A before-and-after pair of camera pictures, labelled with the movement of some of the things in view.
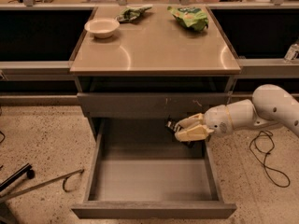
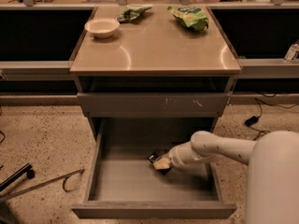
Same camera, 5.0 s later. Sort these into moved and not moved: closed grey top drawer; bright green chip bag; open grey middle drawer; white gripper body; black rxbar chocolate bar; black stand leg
Moved: white gripper body; black rxbar chocolate bar
Not moved: bright green chip bag; closed grey top drawer; black stand leg; open grey middle drawer
